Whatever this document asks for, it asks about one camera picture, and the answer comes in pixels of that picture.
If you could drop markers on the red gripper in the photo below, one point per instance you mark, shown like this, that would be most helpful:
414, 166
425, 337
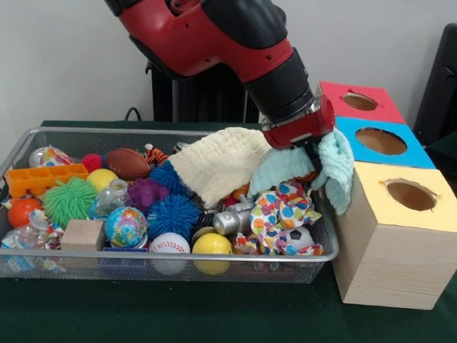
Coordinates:
303, 130

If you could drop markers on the mint green cloth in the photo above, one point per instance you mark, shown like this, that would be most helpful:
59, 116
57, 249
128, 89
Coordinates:
337, 168

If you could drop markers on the colourful dotted cloth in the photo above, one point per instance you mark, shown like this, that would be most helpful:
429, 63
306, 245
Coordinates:
278, 207

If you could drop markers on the cream white cloth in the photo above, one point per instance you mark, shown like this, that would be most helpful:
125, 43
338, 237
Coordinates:
214, 164

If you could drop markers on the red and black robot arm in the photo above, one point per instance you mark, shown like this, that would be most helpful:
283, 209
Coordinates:
214, 39

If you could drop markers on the wooden box with three holes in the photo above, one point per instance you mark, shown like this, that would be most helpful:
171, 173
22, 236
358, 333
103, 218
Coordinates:
392, 268

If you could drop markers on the shallow mesh bin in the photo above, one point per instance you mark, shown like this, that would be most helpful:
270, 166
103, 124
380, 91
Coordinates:
107, 268

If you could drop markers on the black and white soccer ball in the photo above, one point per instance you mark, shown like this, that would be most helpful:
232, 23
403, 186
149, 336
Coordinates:
298, 237

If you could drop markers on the yellow ball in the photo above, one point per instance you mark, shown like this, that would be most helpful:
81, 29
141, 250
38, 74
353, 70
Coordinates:
212, 246

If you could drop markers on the dark green table cloth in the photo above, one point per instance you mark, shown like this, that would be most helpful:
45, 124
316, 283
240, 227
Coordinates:
214, 314
448, 146

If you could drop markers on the black upright panel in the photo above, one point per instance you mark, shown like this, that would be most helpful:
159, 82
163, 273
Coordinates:
441, 89

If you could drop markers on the blue spiky ball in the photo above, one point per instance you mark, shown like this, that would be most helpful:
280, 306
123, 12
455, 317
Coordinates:
173, 214

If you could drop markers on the white baseball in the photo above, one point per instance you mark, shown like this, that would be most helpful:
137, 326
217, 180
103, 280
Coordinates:
169, 244

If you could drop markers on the brown toy football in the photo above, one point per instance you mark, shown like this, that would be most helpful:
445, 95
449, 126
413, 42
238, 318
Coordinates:
126, 163

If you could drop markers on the globe print ball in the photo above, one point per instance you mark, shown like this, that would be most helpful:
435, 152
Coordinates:
125, 225

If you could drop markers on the green spiky ball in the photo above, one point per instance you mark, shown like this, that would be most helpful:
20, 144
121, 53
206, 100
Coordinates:
69, 203

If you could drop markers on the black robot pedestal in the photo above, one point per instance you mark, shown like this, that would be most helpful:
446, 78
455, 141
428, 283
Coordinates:
200, 100

